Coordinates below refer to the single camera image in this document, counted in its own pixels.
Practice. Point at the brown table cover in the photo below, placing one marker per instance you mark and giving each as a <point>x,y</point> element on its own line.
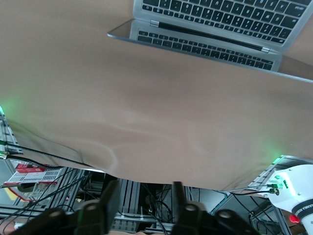
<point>122,110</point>

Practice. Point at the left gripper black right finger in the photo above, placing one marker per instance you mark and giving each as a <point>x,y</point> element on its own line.
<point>185,218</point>

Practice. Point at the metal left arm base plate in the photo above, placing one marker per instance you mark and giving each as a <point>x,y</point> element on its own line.
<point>7,137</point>

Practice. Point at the red arm base button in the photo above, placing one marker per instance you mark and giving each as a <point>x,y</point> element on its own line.
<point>295,218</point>

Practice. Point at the red white vented box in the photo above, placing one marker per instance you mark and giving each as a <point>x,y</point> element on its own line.
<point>36,176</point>

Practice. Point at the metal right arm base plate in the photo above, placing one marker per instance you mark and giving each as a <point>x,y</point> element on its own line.
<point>264,175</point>

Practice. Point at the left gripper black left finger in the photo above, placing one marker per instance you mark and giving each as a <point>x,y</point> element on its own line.
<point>110,208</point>

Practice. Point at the aluminium rack frame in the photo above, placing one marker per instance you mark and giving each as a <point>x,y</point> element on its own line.
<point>127,193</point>

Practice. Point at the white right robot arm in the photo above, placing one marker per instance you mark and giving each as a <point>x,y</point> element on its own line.
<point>298,191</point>

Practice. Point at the grey laptop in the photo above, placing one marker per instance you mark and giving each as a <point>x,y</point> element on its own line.
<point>220,19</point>

